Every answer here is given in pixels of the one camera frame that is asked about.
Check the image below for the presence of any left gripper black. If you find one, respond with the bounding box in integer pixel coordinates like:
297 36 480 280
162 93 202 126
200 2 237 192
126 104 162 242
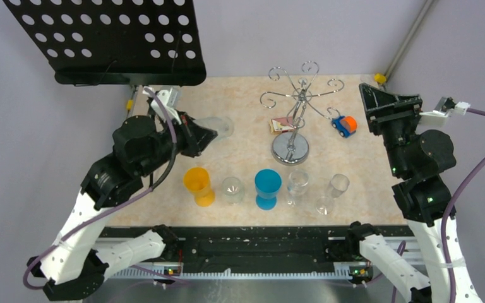
137 110 218 177

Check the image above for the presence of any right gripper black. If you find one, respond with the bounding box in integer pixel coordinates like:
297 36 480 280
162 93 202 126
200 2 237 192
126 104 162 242
357 83 421 176

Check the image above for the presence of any clear wine glass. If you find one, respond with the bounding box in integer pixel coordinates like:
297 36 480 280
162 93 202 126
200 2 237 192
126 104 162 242
194 116 234 141
287 169 309 206
222 176 244 205
315 174 350 215

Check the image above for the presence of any orange wine glass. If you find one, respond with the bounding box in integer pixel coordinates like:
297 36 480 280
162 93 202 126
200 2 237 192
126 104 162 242
183 167 215 207

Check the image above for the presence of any clear wine glass front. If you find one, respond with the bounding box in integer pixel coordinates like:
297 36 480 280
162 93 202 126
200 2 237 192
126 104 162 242
222 176 244 205

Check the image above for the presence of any blue wine glass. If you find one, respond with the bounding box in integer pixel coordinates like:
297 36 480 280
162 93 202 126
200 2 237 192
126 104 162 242
254 169 282 210

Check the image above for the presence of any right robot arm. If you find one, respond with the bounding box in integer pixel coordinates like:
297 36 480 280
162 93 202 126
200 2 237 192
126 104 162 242
345 83 481 302

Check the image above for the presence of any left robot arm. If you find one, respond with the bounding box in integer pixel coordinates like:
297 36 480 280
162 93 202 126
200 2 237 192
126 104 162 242
28 111 217 301

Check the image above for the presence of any yellow corner clip right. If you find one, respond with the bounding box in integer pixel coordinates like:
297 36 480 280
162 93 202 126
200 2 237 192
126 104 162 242
373 73 387 85

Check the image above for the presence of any blue and orange toy car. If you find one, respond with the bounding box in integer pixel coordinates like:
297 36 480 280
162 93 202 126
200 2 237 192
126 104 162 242
331 116 357 138

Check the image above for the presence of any small red white box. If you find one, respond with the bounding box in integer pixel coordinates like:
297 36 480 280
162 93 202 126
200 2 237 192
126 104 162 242
269 117 296 134

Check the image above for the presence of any yellow clip left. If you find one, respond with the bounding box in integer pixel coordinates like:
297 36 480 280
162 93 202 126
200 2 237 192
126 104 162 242
126 99 134 112

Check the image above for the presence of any aluminium corner profile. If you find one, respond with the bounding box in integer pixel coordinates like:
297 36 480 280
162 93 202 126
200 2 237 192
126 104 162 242
384 0 438 82

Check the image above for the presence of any black perforated music stand desk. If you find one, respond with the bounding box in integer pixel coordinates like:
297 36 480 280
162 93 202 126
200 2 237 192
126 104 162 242
5 1 207 86

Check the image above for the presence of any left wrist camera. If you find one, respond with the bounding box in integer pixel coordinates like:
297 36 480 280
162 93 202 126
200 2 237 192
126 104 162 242
142 86 182 124

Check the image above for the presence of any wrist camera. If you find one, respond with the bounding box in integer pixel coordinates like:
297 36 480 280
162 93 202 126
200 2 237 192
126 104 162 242
419 97 470 128
142 86 182 124

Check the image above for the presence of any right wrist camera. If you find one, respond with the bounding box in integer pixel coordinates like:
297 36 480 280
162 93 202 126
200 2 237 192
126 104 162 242
419 97 470 128

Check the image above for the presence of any chrome wire wine glass rack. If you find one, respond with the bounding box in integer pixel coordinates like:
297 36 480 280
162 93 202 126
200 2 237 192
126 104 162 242
260 61 345 166

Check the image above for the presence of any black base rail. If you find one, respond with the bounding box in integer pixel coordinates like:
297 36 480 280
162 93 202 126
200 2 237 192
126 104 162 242
100 225 415 277

